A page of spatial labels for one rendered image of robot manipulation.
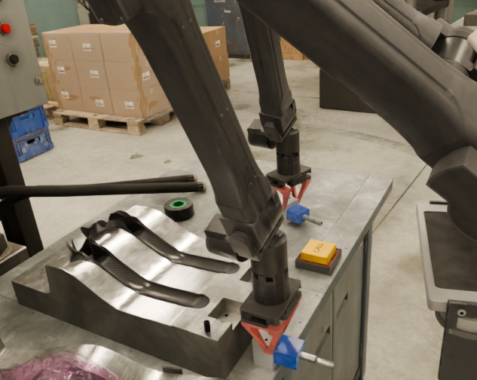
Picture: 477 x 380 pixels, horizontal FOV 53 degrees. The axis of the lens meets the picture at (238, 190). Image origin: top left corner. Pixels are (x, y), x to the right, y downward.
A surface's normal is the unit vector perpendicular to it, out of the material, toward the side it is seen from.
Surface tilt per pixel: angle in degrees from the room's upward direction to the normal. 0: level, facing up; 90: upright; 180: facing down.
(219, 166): 113
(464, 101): 49
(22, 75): 90
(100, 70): 89
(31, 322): 0
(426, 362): 1
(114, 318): 90
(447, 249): 0
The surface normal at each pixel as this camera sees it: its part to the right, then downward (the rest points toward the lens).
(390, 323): -0.07, -0.90
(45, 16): 0.82, 0.18
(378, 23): 0.37, -0.35
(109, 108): -0.50, 0.41
